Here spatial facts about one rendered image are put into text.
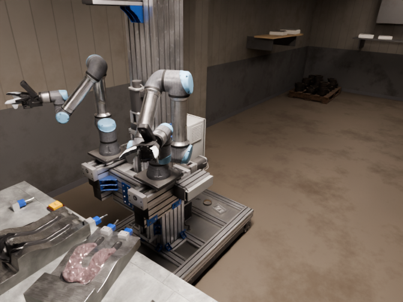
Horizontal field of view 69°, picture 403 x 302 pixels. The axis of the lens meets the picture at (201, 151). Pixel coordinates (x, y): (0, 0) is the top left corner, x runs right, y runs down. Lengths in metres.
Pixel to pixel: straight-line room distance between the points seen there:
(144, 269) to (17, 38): 2.41
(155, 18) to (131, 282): 1.38
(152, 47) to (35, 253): 1.24
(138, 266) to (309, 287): 1.54
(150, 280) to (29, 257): 0.58
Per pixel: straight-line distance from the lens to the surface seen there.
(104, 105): 2.18
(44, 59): 3.35
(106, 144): 2.11
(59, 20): 3.42
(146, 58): 1.85
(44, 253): 1.71
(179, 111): 1.59
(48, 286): 1.50
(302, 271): 2.80
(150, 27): 1.80
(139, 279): 1.56
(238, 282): 2.60
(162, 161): 1.43
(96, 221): 1.87
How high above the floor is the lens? 1.98
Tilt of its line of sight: 26 degrees down
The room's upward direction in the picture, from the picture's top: 2 degrees clockwise
